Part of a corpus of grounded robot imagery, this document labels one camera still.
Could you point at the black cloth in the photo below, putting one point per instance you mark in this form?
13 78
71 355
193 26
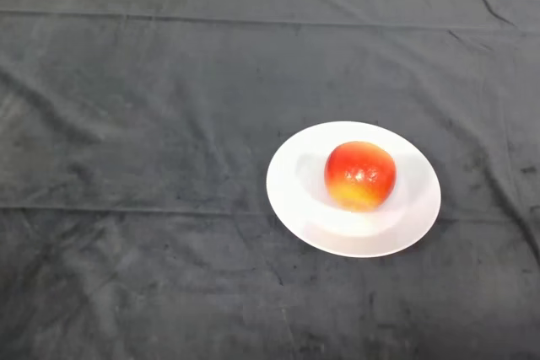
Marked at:
126 250

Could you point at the white round plate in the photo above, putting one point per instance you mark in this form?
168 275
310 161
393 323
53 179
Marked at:
295 191

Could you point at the red yellow apple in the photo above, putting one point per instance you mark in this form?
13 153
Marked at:
358 174

